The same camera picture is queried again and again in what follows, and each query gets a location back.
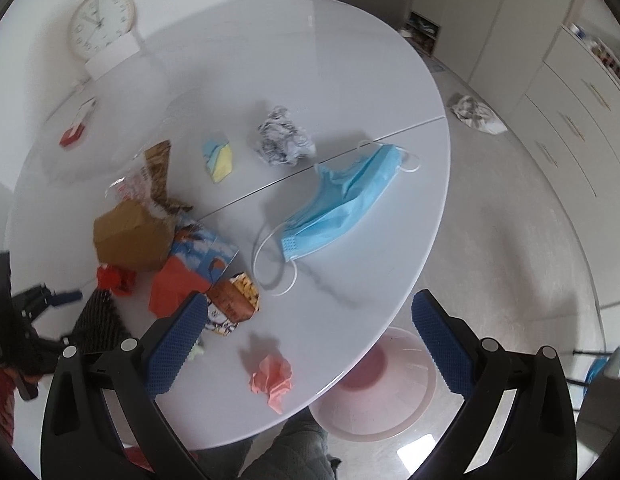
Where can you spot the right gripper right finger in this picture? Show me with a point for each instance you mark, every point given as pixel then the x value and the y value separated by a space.
pixel 538 440

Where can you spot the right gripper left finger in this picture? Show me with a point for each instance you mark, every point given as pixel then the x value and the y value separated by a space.
pixel 79 439

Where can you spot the brown cardboard box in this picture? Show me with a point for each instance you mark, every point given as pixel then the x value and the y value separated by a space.
pixel 134 237

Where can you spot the pink paper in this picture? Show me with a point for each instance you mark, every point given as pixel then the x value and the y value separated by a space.
pixel 274 379

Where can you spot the blue surgical face mask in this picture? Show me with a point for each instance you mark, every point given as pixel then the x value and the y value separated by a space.
pixel 342 199

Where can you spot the newspaper ball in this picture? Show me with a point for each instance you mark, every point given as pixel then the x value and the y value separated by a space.
pixel 281 142

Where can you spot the pink white trash bin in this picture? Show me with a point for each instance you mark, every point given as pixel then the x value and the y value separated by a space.
pixel 384 394

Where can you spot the small green paper scrap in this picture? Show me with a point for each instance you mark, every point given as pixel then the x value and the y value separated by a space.
pixel 196 350

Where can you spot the orange red paper piece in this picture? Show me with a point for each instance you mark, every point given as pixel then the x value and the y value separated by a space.
pixel 172 285

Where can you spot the blue cloud print wrapper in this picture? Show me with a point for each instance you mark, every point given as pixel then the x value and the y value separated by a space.
pixel 203 251

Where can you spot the clear plastic snack bag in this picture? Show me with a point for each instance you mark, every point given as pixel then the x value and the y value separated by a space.
pixel 146 180

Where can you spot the brown snack wrapper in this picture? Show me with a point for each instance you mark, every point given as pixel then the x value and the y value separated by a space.
pixel 231 302

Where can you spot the grey quilted trouser leg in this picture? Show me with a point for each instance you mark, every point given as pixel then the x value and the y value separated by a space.
pixel 298 452

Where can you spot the red white small box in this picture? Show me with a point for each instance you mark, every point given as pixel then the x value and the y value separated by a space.
pixel 78 124

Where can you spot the yellow blue folded paper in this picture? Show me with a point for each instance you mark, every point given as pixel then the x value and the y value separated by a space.
pixel 218 156

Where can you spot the white round table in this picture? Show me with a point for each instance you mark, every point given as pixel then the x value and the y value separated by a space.
pixel 345 77

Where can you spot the white drawer cabinet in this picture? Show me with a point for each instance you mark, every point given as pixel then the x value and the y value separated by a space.
pixel 569 122

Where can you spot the shoe rack cubby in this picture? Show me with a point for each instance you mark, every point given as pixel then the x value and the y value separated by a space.
pixel 421 33

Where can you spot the round white wall clock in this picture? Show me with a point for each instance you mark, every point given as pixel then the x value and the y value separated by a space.
pixel 95 24

